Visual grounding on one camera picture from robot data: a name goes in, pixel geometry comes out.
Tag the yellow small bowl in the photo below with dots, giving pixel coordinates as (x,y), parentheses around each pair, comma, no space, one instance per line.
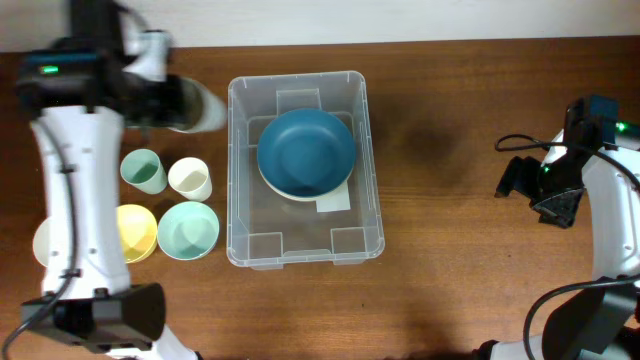
(138,230)

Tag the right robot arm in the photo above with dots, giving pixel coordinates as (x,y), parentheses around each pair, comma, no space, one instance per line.
(595,155)

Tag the blue plate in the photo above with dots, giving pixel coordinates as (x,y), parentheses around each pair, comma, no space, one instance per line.
(306,152)

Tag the cream plate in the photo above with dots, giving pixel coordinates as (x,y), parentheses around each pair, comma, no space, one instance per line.
(304,198)

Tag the white small bowl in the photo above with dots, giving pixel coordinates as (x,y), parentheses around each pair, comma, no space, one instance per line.
(40,243)

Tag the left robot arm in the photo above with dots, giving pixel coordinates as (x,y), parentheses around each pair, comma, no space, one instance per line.
(82,92)

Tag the green small bowl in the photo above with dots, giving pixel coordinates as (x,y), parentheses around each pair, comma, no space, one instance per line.
(188,231)

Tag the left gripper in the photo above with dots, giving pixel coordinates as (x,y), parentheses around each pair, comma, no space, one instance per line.
(171,93)

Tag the green plastic cup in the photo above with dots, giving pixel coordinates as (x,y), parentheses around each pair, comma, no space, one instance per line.
(143,170)

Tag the clear plastic storage bin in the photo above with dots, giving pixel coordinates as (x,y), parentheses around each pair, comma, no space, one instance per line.
(268,231)

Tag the grey plastic cup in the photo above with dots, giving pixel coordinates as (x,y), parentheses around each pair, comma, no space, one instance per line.
(202,111)

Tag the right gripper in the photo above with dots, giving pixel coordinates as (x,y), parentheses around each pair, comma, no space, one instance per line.
(517,177)

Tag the cream plastic cup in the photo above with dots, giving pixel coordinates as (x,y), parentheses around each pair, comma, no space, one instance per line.
(191,178)

